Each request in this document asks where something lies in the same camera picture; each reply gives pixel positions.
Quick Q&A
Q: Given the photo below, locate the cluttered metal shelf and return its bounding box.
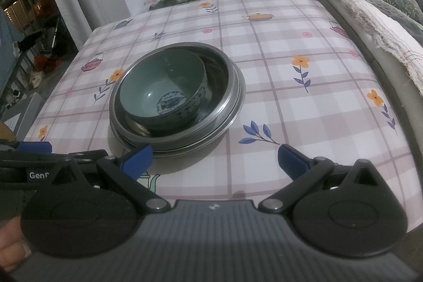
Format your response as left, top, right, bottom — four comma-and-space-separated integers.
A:
0, 0, 80, 126

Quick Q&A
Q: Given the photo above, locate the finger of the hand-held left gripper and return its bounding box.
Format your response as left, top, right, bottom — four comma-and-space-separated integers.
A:
0, 141, 53, 154

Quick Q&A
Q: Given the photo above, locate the green ceramic bowl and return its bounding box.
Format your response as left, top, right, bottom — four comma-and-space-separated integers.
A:
119, 49, 209, 132

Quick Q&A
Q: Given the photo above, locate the stainless steel bowl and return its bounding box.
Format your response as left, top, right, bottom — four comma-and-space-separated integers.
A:
109, 42, 247, 152
114, 44, 236, 142

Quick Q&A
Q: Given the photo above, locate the pink plaid printed tablecloth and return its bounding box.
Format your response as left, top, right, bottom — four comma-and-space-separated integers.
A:
25, 0, 423, 234

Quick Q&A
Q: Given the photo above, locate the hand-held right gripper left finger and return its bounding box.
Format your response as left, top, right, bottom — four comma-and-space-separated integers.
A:
49, 145, 168, 214

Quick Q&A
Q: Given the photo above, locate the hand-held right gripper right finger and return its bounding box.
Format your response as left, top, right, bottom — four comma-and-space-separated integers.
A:
258, 144, 380, 214

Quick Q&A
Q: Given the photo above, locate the person's left hand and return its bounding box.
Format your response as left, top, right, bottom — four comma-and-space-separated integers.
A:
0, 215, 33, 273

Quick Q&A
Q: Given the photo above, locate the grey quilt with yellow patches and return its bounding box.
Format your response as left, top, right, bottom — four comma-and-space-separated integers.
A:
330, 0, 423, 40

